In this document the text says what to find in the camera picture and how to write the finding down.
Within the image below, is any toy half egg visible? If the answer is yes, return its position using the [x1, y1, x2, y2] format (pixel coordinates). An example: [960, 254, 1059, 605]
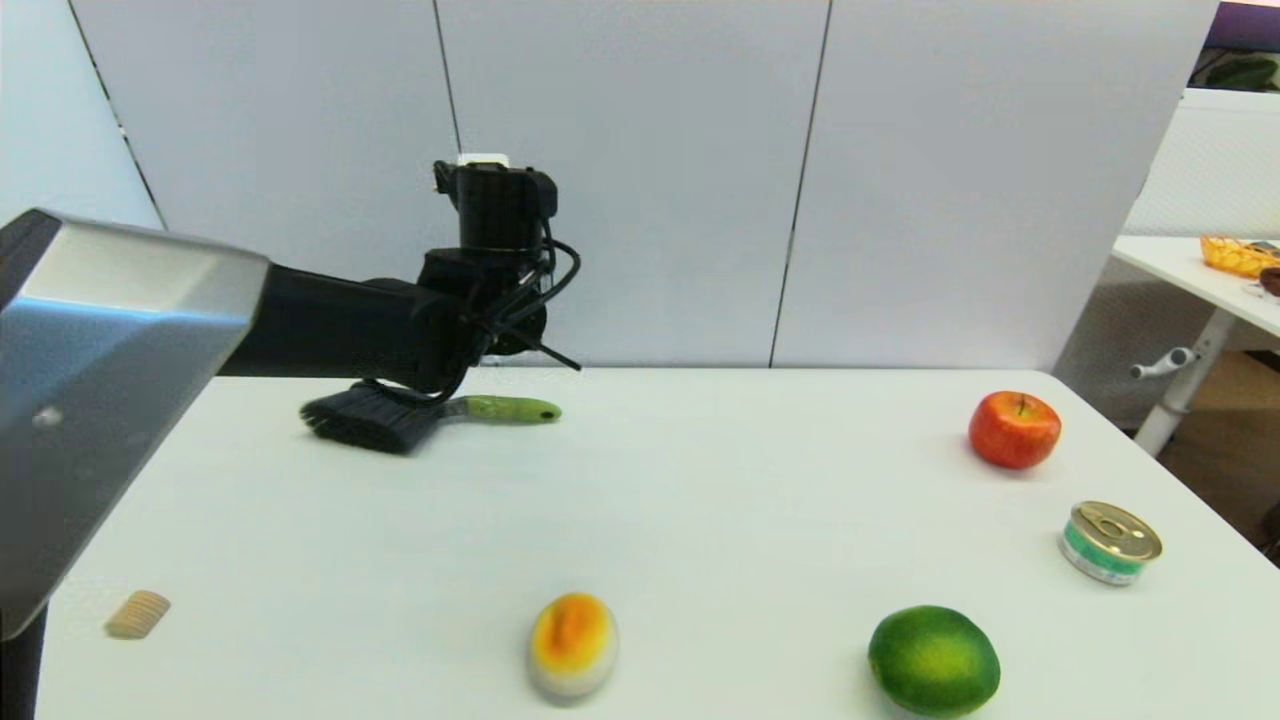
[528, 592, 620, 699]

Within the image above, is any ridged wooden half-round block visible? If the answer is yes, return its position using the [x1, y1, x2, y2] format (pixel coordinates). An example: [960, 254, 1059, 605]
[105, 590, 172, 641]

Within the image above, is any red apple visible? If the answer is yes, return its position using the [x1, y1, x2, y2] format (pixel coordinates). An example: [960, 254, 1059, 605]
[968, 391, 1063, 471]

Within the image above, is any green lime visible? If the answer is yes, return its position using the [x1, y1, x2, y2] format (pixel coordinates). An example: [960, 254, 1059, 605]
[867, 605, 1002, 718]

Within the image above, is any white background table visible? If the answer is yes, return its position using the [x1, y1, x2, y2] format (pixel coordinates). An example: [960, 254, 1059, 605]
[1108, 236, 1280, 459]

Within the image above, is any round tin can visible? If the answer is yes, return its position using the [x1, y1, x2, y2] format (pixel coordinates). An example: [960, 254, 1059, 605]
[1059, 500, 1164, 587]

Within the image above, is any white mesh partition panel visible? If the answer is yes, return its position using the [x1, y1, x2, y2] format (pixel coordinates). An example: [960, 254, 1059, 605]
[1050, 88, 1280, 401]

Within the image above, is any green plant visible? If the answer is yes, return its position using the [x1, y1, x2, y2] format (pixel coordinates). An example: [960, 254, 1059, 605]
[1188, 55, 1280, 94]

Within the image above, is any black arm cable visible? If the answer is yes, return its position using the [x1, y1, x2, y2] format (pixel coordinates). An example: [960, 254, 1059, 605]
[440, 225, 583, 401]

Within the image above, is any black brush with green handle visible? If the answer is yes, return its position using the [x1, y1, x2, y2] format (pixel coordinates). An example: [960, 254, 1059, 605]
[300, 380, 563, 457]

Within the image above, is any white table crank handle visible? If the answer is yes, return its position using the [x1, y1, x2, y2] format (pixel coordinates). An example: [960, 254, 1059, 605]
[1130, 346, 1198, 382]

